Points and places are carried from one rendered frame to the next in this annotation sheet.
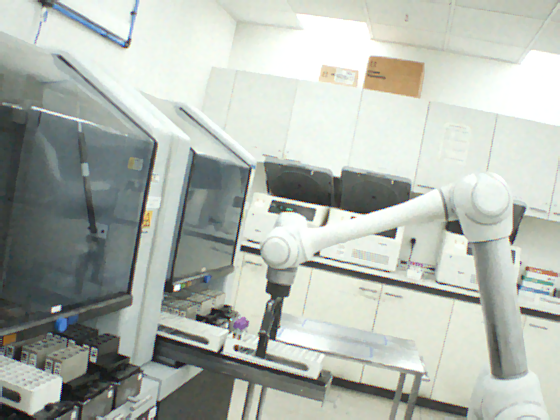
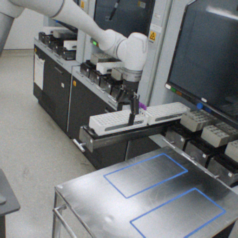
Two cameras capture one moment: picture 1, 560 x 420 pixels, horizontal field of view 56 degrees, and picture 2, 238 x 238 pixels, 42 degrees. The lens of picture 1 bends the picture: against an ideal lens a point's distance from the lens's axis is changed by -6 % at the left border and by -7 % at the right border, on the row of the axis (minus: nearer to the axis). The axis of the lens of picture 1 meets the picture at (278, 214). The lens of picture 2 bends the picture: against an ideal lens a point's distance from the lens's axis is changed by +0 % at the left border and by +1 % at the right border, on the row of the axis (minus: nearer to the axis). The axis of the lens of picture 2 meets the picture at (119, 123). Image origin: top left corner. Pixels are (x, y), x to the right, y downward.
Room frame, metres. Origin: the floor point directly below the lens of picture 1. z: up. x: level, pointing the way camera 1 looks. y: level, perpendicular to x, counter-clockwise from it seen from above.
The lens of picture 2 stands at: (2.50, -1.14, 1.56)
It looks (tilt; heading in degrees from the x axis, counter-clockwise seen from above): 28 degrees down; 128
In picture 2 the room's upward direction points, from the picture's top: 10 degrees clockwise
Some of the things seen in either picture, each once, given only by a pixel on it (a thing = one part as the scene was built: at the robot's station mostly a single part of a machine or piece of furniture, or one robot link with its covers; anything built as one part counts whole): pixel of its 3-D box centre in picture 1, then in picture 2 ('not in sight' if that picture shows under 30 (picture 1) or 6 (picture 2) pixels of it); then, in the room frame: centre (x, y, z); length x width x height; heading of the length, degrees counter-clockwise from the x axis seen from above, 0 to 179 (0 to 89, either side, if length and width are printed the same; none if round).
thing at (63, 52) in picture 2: not in sight; (94, 51); (0.57, 0.79, 0.78); 0.73 x 0.14 x 0.09; 77
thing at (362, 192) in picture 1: (369, 217); not in sight; (4.19, -0.67, 1.24); 0.62 x 0.56 x 0.69; 167
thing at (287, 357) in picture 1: (273, 355); (119, 122); (1.66, -0.07, 0.84); 0.30 x 0.10 x 0.06; 77
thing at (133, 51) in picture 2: (288, 238); (134, 50); (1.65, -0.04, 1.20); 0.13 x 0.11 x 0.16; 172
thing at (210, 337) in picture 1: (179, 330); (165, 113); (1.73, 0.24, 0.83); 0.30 x 0.10 x 0.06; 77
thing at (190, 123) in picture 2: (188, 314); (189, 122); (1.89, 0.24, 0.85); 0.12 x 0.02 x 0.06; 167
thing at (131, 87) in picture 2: (276, 296); (129, 88); (1.67, -0.04, 1.02); 0.08 x 0.07 x 0.09; 167
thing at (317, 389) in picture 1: (229, 361); (138, 127); (1.69, 0.06, 0.78); 0.73 x 0.14 x 0.09; 77
